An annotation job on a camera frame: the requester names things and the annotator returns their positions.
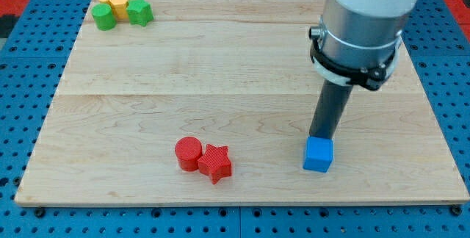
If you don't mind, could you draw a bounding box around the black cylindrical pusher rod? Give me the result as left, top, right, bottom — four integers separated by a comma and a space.
309, 80, 353, 139

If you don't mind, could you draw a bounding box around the yellow hexagon block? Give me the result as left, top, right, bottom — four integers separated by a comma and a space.
109, 0, 129, 20

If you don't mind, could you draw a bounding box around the red cylinder block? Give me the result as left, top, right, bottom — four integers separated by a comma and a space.
175, 137, 203, 172

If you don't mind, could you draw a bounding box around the green star block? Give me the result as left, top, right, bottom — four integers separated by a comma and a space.
126, 0, 153, 26

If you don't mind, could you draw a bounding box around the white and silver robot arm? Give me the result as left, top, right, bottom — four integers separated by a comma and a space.
309, 0, 417, 91

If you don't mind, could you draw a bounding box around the red star block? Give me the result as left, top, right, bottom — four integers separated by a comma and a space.
198, 144, 232, 184

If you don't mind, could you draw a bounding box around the wooden board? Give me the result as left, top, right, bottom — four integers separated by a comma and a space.
15, 0, 469, 207

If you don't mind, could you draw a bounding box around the green cylinder block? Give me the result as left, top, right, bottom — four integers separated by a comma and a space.
92, 3, 117, 31

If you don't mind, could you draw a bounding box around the blue cube block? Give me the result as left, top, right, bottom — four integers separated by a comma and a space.
303, 137, 333, 173

